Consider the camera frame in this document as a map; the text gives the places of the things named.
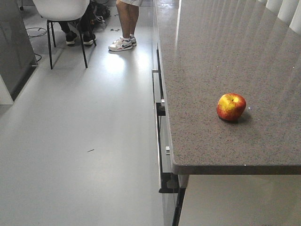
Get red yellow apple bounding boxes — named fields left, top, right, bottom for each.
left=216, top=93, right=246, bottom=121

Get grey kitchen counter island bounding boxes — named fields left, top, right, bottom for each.
left=155, top=0, right=301, bottom=226

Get standing person white sneakers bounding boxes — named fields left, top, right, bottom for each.
left=108, top=0, right=142, bottom=52

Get seated person black shoes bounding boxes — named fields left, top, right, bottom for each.
left=58, top=0, right=97, bottom=46

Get white chair black legs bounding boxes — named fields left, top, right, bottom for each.
left=33, top=0, right=92, bottom=68

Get grey cabinet on left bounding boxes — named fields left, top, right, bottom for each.
left=0, top=0, right=38, bottom=105

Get black floor cables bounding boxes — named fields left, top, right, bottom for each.
left=24, top=27, right=48, bottom=62

